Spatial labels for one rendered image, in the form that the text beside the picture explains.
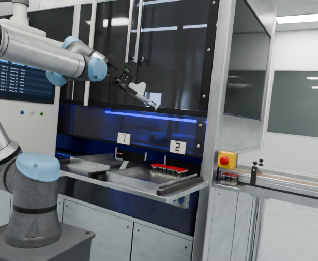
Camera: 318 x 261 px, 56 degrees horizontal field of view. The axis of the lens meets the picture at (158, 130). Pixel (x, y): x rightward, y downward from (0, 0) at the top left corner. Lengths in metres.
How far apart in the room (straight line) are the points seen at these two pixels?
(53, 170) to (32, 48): 0.32
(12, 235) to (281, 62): 5.67
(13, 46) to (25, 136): 1.06
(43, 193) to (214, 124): 0.84
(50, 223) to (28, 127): 1.00
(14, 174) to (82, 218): 1.09
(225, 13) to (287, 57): 4.69
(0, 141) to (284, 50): 5.65
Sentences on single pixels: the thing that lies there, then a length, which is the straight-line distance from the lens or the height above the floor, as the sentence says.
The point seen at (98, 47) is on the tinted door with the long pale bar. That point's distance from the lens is 1.87.
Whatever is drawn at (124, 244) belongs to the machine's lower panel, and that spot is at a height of 0.44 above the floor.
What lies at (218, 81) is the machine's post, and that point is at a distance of 1.43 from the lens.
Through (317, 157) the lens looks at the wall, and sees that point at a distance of 5.95.
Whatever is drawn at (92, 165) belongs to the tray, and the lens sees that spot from 1.48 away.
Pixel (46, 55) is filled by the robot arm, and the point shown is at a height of 1.30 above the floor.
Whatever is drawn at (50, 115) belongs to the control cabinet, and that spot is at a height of 1.10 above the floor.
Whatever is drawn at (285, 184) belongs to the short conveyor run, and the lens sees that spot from 1.47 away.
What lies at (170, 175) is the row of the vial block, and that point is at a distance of 1.40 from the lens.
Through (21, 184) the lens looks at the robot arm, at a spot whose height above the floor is 0.95.
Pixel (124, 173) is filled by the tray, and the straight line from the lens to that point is 1.36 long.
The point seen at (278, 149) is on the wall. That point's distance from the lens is 6.01.
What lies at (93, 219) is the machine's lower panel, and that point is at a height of 0.51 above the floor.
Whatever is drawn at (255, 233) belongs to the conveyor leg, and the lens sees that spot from 1.58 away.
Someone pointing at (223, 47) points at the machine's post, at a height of 1.51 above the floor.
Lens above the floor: 1.17
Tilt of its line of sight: 3 degrees down
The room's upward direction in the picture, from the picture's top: 6 degrees clockwise
